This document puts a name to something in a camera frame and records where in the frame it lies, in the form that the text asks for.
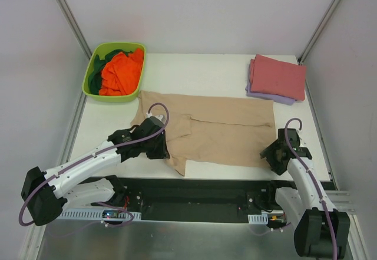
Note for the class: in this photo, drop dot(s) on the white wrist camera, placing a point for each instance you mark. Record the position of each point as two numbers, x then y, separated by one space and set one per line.
299 133
160 117

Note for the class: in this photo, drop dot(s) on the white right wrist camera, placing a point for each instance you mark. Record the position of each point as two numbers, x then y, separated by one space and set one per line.
299 133

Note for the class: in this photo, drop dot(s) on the white cable duct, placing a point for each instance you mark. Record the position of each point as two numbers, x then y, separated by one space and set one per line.
261 219
99 214

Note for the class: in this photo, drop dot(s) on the aluminium corner post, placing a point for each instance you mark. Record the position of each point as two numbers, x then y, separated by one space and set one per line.
333 6
72 22

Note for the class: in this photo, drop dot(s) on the folded purple t shirt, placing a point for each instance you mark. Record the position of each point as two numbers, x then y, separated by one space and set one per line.
276 98

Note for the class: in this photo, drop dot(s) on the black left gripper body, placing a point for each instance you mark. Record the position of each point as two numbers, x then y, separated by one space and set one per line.
159 150

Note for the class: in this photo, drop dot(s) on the right white cable duct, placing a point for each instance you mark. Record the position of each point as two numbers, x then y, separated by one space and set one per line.
261 219

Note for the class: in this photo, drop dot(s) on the green plastic basket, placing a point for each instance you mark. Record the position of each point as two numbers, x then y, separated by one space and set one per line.
102 50

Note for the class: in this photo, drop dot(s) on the orange t shirt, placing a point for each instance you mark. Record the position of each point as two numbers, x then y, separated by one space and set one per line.
122 72

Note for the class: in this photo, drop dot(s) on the aluminium front frame rail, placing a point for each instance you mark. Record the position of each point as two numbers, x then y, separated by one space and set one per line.
342 200

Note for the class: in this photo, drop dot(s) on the dark green t shirt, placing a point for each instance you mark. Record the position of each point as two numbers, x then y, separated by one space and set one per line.
95 78

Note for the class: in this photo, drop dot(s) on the left white cable duct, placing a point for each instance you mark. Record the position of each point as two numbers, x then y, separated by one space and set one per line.
99 214

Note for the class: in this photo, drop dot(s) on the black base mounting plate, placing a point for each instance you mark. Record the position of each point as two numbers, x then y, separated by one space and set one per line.
193 200

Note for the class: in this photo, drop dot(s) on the beige t shirt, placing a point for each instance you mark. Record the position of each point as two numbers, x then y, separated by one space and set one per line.
221 130

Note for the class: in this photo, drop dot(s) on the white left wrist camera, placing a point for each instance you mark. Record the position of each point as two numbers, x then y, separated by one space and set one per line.
160 117

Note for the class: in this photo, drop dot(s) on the right aluminium corner post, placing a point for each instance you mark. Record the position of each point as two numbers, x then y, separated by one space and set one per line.
333 6

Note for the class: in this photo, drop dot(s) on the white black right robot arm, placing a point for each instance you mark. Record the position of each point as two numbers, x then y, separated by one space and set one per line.
320 228

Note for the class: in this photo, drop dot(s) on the left aluminium corner post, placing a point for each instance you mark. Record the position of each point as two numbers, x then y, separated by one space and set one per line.
72 22

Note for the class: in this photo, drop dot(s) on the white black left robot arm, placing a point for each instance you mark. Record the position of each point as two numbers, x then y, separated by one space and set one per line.
46 194

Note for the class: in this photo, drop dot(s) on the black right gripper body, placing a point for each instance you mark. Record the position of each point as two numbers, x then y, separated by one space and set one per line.
271 158

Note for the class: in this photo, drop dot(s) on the folded red t shirt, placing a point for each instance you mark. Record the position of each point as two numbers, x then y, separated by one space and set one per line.
274 77

